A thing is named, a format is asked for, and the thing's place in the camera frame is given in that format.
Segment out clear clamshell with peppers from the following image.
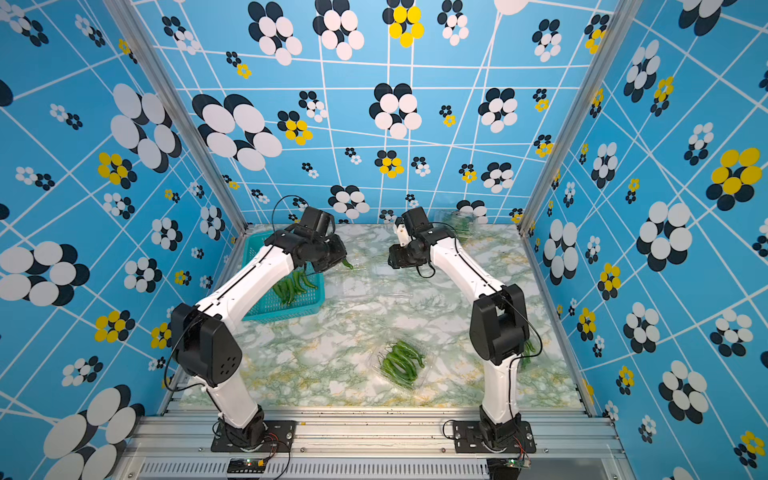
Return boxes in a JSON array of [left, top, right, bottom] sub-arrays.
[[520, 339, 542, 369], [439, 210, 479, 243], [371, 337, 431, 390]]

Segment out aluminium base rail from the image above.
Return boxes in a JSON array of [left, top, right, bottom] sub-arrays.
[[114, 407, 634, 479]]

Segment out clear clamshell with peppers back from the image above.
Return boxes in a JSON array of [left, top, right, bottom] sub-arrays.
[[439, 210, 479, 243]]

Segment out left controller board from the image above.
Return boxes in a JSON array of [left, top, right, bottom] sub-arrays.
[[226, 458, 269, 479]]

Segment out teal plastic basket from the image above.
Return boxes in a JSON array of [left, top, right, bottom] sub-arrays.
[[244, 265, 325, 324]]

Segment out aluminium frame post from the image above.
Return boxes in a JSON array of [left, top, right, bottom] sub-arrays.
[[105, 1, 248, 236], [520, 0, 642, 233]]

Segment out clear clamshell with peppers right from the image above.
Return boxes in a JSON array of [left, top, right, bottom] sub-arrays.
[[520, 339, 542, 369]]

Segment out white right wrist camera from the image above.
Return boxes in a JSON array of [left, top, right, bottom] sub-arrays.
[[394, 218, 412, 247]]

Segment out clear clamshell with peppers front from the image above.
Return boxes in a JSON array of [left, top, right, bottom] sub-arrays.
[[371, 337, 431, 390]]

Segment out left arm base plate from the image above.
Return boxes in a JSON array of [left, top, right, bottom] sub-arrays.
[[210, 419, 297, 453]]

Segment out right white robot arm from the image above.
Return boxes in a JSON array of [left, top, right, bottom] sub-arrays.
[[388, 207, 531, 452]]

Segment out aluminium frame post left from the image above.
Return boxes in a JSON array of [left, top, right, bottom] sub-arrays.
[[105, 1, 248, 236]]

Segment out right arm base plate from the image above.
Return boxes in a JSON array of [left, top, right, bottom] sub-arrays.
[[449, 420, 537, 458]]

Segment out aluminium frame post right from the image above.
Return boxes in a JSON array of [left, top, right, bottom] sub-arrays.
[[520, 0, 642, 233]]

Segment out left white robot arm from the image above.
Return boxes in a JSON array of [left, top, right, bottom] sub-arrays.
[[171, 207, 346, 450]]

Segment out green peppers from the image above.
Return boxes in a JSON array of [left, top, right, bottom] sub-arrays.
[[272, 269, 318, 306]]

